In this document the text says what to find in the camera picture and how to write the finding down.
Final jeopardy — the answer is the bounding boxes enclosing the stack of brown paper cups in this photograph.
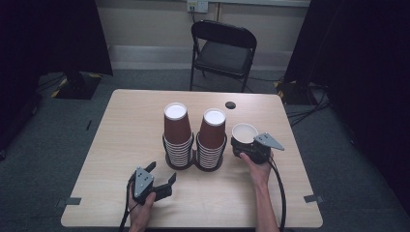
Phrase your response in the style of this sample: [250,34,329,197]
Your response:
[162,101,194,168]
[196,107,227,170]

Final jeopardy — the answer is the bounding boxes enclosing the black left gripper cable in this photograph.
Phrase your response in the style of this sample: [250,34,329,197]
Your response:
[118,176,137,232]

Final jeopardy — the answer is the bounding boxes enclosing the black floor cables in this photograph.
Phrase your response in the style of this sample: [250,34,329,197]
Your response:
[285,82,333,128]

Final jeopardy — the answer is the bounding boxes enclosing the stack of brown-white rings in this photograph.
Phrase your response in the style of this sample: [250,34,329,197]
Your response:
[194,131,228,173]

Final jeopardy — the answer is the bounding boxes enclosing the dark curtain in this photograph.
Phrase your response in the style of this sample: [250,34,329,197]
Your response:
[0,0,114,153]
[283,0,410,207]

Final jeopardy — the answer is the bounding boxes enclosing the grey tape strip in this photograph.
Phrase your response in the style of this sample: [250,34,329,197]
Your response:
[303,194,324,204]
[56,196,82,208]

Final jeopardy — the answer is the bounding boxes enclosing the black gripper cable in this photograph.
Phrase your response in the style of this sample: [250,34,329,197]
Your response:
[118,176,137,232]
[267,158,288,232]

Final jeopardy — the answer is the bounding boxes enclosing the white wall outlet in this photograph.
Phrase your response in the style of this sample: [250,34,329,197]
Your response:
[187,0,209,14]

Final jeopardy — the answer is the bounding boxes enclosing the black folding chair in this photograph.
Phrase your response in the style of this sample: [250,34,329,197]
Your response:
[190,19,258,94]

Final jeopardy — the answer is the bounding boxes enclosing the single brown paper cup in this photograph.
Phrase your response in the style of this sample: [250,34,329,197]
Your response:
[231,123,259,146]

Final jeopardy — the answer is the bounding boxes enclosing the black stand base striped tape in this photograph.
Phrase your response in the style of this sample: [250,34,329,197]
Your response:
[51,71,103,101]
[274,80,311,105]

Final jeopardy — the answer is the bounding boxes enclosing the person's right hand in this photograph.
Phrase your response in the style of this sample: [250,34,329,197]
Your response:
[239,151,275,189]

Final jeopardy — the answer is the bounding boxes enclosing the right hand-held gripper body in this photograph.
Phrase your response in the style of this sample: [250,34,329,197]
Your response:
[240,131,286,165]

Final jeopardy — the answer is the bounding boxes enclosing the black wire cup holder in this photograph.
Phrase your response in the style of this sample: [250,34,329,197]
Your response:
[161,132,196,171]

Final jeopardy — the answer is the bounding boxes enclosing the person's left hand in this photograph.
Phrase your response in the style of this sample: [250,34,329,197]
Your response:
[128,188,158,229]

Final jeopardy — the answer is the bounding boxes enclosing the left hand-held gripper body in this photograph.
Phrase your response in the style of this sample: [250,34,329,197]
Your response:
[129,166,173,206]

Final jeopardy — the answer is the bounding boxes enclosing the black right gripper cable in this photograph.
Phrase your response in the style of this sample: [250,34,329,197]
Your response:
[267,158,288,232]

